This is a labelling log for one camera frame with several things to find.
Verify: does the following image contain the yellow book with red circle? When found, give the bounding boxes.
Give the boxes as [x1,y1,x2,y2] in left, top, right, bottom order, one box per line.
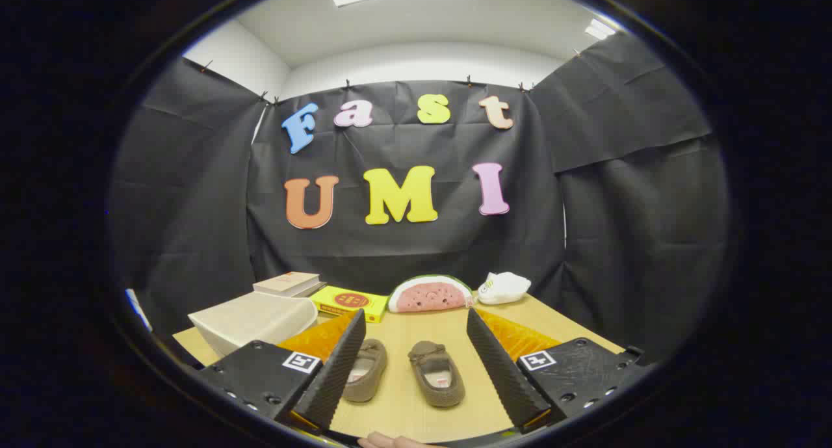
[310,285,389,323]

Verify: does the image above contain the black backdrop cloth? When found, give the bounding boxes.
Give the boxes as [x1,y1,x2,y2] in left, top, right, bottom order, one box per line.
[110,32,729,364]

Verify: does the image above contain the small ceiling light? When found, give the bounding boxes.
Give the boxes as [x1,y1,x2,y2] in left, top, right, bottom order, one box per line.
[584,18,617,41]

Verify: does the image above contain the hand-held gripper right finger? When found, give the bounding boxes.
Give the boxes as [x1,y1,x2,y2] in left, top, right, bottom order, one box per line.
[466,307,645,434]

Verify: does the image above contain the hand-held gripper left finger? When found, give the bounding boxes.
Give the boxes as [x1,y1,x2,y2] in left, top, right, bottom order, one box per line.
[198,308,368,434]

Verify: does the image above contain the cream fabric storage box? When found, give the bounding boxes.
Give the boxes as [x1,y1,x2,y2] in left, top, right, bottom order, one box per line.
[188,292,319,356]

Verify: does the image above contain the watermelon slice plush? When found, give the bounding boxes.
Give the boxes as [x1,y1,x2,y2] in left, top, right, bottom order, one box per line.
[388,275,474,313]

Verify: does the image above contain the brown moccasin shoe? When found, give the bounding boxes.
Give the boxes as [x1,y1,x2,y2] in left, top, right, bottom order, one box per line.
[408,341,466,408]
[343,339,388,403]

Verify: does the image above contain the beige book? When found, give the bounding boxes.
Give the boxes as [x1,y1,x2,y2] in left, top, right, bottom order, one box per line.
[253,272,321,297]

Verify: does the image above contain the white plush toy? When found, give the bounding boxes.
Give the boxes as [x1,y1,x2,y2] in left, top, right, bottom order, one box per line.
[477,272,532,306]

